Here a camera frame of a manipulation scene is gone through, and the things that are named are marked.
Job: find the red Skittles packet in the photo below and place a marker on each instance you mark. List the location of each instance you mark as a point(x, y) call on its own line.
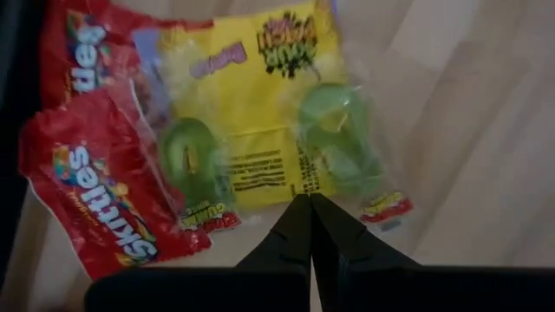
point(86, 52)
point(108, 195)

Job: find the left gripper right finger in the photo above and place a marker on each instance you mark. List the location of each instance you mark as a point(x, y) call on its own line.
point(342, 242)

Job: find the green gummy rings packet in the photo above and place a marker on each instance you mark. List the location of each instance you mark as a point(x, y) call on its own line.
point(338, 130)
point(191, 160)

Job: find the yellow Sour Patch packet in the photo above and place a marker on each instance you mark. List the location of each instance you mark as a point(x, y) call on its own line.
point(260, 108)

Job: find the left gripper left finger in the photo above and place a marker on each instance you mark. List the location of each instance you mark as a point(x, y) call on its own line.
point(290, 242)

